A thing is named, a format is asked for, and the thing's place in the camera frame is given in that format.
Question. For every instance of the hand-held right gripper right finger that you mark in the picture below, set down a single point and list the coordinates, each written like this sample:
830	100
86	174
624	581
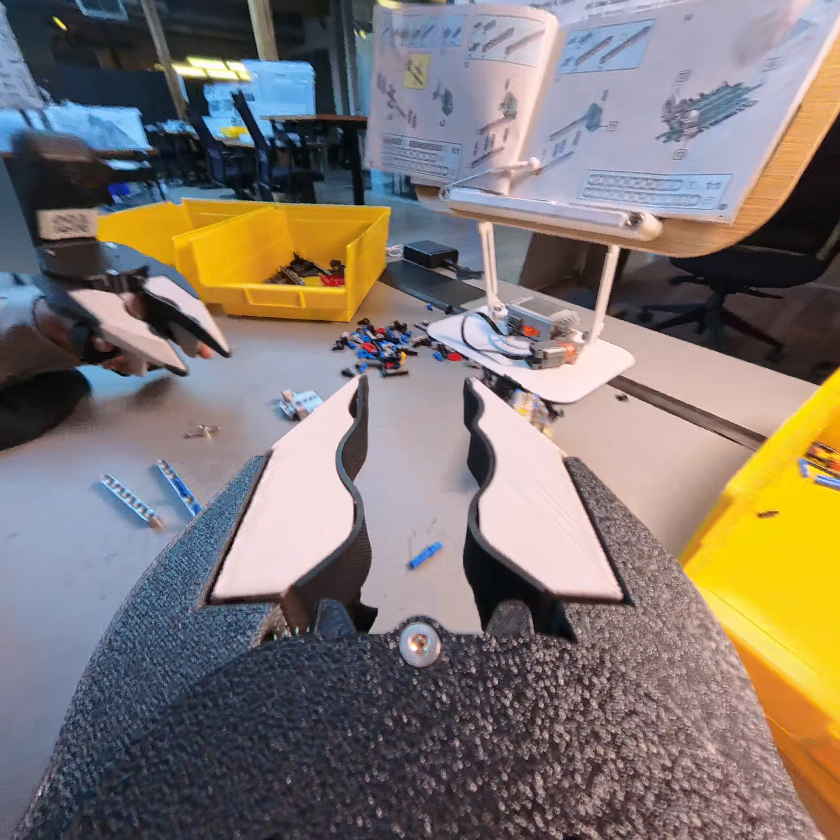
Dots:
538	518

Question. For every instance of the dark object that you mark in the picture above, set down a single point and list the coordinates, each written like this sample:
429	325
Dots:
39	407

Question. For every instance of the yellow bin with grey beams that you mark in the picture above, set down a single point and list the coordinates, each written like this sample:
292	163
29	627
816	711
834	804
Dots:
138	229

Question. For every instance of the blue toy pin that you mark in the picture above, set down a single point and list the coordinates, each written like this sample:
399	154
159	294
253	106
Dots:
425	554

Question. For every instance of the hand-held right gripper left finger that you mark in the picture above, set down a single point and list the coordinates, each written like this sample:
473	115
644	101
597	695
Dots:
289	518

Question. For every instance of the grey battery box with motor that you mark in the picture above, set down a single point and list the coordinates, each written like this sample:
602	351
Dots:
544	318

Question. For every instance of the yellow bin with black beams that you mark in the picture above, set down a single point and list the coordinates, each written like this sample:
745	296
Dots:
223	262

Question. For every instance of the wooden post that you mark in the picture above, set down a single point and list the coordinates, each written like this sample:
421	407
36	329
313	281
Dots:
164	59

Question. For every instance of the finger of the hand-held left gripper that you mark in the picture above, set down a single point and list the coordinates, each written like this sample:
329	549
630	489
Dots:
124	328
184	308

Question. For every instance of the pile of mixed toy pins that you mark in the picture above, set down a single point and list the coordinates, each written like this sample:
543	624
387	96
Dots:
380	348

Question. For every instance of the wooden background table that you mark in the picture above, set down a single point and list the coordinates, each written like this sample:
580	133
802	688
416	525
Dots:
315	121

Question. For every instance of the black office chair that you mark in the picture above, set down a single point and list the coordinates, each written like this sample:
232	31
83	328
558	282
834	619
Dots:
754	262
249	151

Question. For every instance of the pile of blue black pins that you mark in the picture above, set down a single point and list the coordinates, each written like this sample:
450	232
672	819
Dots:
820	466

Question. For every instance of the small silver toy connector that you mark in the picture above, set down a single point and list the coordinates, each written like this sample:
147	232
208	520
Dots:
201	431

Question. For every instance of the white storage box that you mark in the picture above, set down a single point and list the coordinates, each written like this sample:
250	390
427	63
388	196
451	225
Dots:
282	88

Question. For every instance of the black power adapter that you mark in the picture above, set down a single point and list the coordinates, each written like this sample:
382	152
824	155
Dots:
430	253

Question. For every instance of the pile of black red beams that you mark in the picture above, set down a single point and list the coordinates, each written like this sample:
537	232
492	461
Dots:
305	272

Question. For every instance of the yellow bin with small pins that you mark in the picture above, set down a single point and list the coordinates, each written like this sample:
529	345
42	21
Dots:
774	590

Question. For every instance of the grey orange toy motor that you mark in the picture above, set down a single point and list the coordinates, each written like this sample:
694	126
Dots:
558	354

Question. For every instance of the long grey toy beam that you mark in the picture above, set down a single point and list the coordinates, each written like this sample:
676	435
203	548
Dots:
131	502
178	487

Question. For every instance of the open instruction booklet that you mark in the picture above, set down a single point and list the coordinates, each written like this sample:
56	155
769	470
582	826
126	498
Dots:
623	98

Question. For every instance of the silver toy engine block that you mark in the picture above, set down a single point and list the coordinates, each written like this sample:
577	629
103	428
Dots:
302	403

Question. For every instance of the black desk mat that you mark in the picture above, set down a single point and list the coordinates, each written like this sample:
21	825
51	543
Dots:
426	285

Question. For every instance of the white wooden book stand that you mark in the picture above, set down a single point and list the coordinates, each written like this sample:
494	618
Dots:
590	374

